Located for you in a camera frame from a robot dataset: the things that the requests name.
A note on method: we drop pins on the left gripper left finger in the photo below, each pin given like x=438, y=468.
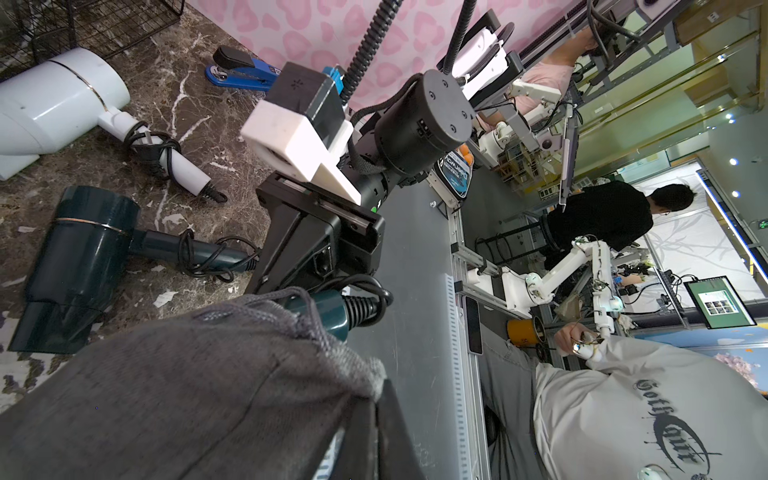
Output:
x=351, y=453

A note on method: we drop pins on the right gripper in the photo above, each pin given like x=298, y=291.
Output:
x=315, y=235

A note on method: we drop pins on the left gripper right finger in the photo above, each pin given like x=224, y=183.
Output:
x=396, y=456

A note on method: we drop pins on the dark green hair dryer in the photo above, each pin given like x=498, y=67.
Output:
x=349, y=302
x=92, y=235

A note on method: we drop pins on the grey hair dryer pouch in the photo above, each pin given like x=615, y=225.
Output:
x=242, y=389

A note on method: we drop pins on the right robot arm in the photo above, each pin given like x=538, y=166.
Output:
x=425, y=120

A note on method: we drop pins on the white hair dryer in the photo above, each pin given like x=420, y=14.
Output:
x=49, y=106

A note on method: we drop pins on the person in white shirt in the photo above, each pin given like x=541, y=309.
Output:
x=639, y=407

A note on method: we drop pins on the person in black shirt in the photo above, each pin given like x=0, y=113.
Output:
x=615, y=213

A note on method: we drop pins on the monitor screen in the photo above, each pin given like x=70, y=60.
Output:
x=719, y=303

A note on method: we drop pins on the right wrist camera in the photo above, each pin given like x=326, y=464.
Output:
x=300, y=129

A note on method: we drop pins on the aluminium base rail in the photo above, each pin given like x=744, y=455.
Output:
x=422, y=340

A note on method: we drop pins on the black wire basket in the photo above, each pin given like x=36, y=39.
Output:
x=35, y=31

